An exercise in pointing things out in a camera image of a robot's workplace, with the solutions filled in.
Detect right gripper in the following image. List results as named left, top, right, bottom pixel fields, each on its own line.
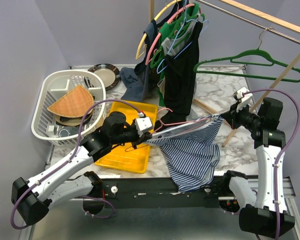
left=222, top=99, right=263, bottom=131

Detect blue white striped tank top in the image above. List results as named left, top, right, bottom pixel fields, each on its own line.
left=145, top=114, right=223, bottom=193

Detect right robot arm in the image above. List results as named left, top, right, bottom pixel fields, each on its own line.
left=220, top=97, right=295, bottom=240

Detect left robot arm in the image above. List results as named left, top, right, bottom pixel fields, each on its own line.
left=10, top=111, right=153, bottom=229

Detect green velvet hanger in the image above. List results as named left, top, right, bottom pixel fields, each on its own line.
left=193, top=48, right=288, bottom=81

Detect black tank top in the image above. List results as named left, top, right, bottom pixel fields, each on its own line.
left=161, top=22, right=203, bottom=124

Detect pink plastic hanger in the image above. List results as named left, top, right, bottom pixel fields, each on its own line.
left=145, top=3, right=195, bottom=66

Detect green garment on hanger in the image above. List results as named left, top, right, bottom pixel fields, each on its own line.
left=146, top=3, right=205, bottom=107

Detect yellow plastic tray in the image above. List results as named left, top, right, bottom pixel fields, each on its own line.
left=95, top=102, right=150, bottom=174

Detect dark plates in basket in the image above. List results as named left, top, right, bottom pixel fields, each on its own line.
left=54, top=114, right=83, bottom=138

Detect woven wicker fan basket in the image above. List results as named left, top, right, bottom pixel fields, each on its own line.
left=47, top=85, right=94, bottom=118

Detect black rimmed ceramic plate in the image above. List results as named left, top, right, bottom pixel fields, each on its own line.
left=88, top=63, right=121, bottom=91

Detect white plastic dish basket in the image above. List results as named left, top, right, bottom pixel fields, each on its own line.
left=31, top=69, right=106, bottom=147

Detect metal hanging rod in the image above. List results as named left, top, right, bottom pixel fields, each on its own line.
left=197, top=0, right=300, bottom=45

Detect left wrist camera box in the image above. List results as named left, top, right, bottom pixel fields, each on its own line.
left=134, top=112, right=154, bottom=137

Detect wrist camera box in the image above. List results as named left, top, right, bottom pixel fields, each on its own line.
left=233, top=87, right=253, bottom=113
left=134, top=112, right=154, bottom=137

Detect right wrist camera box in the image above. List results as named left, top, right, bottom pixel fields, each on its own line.
left=233, top=87, right=253, bottom=113

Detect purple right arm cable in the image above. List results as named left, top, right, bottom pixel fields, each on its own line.
left=242, top=88, right=300, bottom=240

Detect black mounting rail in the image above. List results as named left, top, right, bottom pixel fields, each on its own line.
left=87, top=176, right=235, bottom=209

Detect light blue wire hanger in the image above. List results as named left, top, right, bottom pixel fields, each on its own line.
left=150, top=13, right=209, bottom=74

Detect wooden clothes rack frame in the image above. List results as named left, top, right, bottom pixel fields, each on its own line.
left=149, top=0, right=300, bottom=148

